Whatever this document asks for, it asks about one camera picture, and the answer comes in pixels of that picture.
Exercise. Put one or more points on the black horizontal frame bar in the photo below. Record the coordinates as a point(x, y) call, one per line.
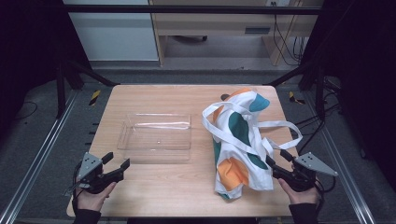
point(186, 9)

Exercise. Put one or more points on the grey tape piece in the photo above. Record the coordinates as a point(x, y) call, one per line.
point(69, 191)

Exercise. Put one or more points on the clear plastic box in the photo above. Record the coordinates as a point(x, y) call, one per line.
point(155, 140)

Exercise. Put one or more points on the black frame post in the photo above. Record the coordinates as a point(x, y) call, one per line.
point(320, 93)

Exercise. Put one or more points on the yellow and black tape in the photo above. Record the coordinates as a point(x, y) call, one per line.
point(294, 98)
point(95, 97)

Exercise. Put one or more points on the aluminium rail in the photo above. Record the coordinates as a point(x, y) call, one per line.
point(348, 183)
point(37, 155)

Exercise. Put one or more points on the person's left hand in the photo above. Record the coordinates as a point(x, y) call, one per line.
point(90, 200)

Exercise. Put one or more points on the white patterned tote bag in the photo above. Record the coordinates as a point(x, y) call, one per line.
point(239, 146)

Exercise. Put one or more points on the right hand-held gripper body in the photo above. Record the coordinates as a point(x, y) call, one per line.
point(311, 163)

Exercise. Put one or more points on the black diagonal frame brace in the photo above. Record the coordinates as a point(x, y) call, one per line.
point(289, 75)
point(93, 74)

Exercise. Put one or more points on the dark curtain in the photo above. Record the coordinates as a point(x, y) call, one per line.
point(364, 77)
point(28, 46)

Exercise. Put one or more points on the person's right hand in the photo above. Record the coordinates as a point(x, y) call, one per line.
point(303, 196)

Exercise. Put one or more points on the white cabinet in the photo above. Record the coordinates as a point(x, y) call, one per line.
point(115, 34)

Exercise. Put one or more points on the dark round object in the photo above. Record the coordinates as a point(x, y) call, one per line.
point(224, 96)

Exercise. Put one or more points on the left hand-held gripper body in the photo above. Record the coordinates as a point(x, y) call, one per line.
point(89, 166)

